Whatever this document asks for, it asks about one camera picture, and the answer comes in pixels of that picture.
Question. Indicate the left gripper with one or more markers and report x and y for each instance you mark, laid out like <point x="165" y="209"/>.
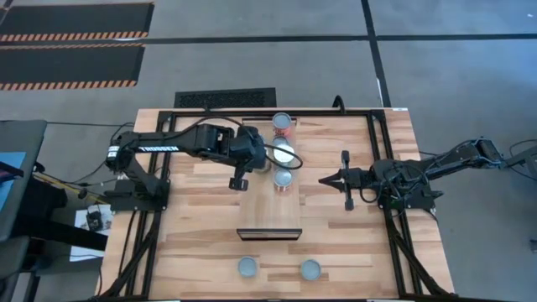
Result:
<point x="243" y="151"/>

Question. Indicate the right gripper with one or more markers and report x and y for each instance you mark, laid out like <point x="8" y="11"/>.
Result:
<point x="360" y="180"/>

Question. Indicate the tall blue carrot can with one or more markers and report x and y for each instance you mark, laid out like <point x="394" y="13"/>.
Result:
<point x="284" y="154"/>

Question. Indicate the short teal can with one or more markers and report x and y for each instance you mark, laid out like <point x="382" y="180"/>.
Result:
<point x="280" y="140"/>

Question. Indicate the tomato label can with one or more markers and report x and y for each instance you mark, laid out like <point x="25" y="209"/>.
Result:
<point x="283" y="178"/>

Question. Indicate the mixed fruit can pink orange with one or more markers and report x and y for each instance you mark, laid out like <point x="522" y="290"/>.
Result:
<point x="282" y="121"/>

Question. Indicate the green and red label can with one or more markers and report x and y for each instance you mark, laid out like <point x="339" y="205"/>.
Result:
<point x="310" y="269"/>

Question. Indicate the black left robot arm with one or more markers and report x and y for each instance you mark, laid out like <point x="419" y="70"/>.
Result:
<point x="159" y="144"/>

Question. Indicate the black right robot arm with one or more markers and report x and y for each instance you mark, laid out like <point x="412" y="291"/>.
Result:
<point x="453" y="158"/>

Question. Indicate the black floor vent grille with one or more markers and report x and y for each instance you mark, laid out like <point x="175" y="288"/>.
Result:
<point x="226" y="98"/>

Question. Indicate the black floor tape strip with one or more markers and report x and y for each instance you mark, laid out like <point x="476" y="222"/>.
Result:
<point x="251" y="40"/>
<point x="377" y="63"/>

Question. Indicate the small black device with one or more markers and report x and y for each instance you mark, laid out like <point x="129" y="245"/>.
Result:
<point x="94" y="220"/>

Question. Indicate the dark metal bar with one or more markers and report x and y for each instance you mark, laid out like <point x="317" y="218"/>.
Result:
<point x="524" y="157"/>

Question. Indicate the white paper sheet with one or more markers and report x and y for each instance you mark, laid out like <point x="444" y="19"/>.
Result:
<point x="84" y="247"/>

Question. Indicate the black mat with hazard stripe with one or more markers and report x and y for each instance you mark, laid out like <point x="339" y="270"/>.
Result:
<point x="71" y="65"/>
<point x="75" y="19"/>

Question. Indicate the black floor stand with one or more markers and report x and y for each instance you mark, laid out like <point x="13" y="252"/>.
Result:
<point x="63" y="235"/>

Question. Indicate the dark grey desk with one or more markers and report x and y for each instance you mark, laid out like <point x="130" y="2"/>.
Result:
<point x="25" y="138"/>

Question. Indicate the blue screen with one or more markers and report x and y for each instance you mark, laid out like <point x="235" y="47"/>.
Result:
<point x="10" y="189"/>

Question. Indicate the black aluminium rig frame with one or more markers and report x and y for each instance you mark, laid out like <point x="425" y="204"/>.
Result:
<point x="314" y="113"/>

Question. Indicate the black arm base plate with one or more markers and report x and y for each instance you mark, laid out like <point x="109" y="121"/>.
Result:
<point x="413" y="201"/>
<point x="138" y="203"/>

